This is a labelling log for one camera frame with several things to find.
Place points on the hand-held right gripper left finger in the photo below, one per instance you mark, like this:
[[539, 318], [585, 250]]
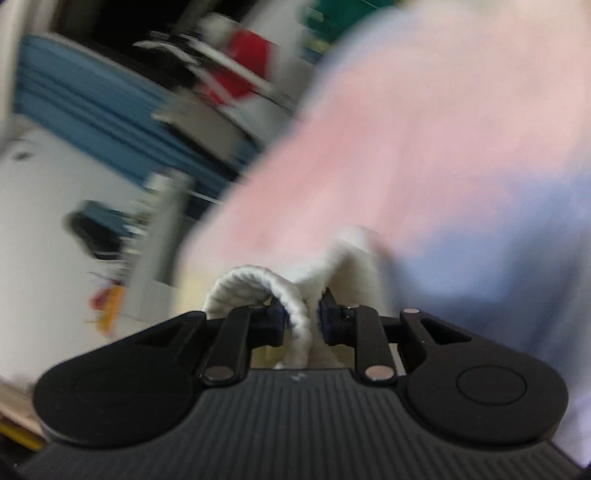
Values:
[[276, 319]]

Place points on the blue curtain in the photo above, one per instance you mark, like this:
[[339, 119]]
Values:
[[101, 115]]

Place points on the dark blue object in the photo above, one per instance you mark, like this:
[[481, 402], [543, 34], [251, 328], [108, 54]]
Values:
[[101, 226]]

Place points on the green garment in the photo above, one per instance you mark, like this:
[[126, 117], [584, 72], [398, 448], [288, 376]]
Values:
[[337, 18]]

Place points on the pastel rainbow blanket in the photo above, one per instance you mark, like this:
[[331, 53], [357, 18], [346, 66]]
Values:
[[415, 138]]

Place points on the orange yellow object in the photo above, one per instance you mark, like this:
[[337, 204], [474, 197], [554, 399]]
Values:
[[108, 304]]

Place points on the white garment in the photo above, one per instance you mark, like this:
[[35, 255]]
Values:
[[295, 295]]

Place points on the white drying rack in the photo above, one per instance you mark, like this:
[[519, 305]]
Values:
[[221, 60]]

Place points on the grey post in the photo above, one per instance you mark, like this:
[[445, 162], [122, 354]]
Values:
[[161, 240]]

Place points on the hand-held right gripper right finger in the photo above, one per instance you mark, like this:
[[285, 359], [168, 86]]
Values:
[[327, 321]]

